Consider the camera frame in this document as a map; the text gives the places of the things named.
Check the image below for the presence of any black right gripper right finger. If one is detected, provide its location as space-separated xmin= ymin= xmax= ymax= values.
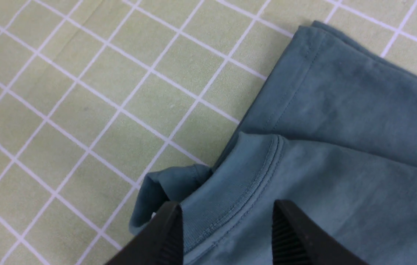
xmin=272 ymin=200 xmax=367 ymax=265

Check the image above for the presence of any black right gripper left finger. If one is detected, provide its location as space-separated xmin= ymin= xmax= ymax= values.
xmin=107 ymin=201 xmax=184 ymax=265

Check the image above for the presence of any green long sleeve shirt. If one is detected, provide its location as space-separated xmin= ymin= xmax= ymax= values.
xmin=129 ymin=21 xmax=417 ymax=265

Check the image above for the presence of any green checkered tablecloth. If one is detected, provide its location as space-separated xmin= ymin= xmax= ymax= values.
xmin=0 ymin=0 xmax=417 ymax=265

